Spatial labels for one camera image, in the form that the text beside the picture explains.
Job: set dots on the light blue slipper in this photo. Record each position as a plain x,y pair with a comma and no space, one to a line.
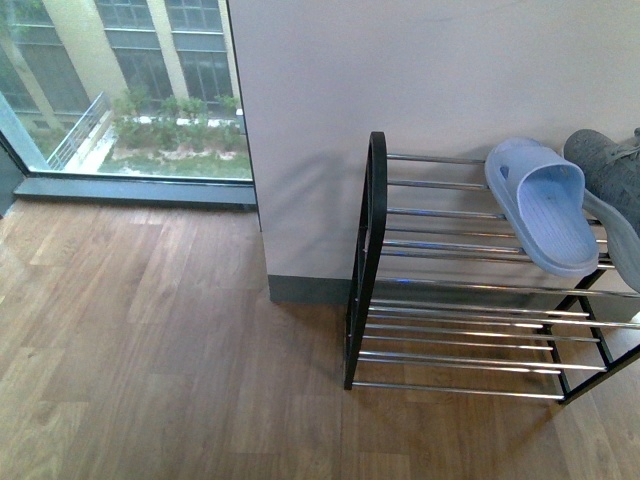
541,194

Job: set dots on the grey sneaker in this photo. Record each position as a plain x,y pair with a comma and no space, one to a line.
611,172

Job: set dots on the black metal shoe rack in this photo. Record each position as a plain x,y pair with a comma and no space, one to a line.
445,298

